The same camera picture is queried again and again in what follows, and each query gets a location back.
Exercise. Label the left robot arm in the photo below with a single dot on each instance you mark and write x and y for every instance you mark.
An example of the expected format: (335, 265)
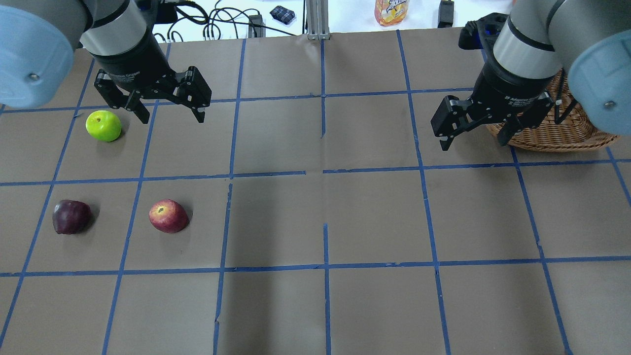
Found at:
(39, 38)

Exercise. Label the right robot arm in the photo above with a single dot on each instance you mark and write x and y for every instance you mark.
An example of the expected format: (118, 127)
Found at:
(589, 40)

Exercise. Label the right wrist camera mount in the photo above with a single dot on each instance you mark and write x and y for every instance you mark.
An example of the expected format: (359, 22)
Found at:
(482, 33)

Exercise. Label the black power adapter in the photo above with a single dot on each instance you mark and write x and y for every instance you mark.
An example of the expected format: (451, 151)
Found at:
(446, 14)

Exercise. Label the wicker basket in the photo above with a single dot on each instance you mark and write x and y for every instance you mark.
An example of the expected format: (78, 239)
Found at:
(566, 128)

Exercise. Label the green apple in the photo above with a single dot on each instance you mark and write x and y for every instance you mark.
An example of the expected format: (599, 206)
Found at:
(103, 125)

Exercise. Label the red yellow apple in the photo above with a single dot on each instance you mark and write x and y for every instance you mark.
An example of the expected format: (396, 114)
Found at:
(168, 216)

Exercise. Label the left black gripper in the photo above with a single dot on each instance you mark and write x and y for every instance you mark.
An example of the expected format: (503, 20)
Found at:
(134, 64)

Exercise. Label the aluminium frame post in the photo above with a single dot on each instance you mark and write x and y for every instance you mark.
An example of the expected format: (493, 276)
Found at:
(317, 19)

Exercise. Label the dark red apple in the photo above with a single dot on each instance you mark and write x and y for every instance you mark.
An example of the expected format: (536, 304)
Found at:
(71, 217)

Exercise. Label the dark blue plaid pouch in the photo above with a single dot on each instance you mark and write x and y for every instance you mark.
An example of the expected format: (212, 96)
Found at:
(283, 15)

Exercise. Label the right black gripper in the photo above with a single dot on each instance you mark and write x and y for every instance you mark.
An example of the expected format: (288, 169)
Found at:
(510, 88)

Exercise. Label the orange snack bag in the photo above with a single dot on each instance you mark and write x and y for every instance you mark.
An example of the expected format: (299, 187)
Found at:
(390, 12)

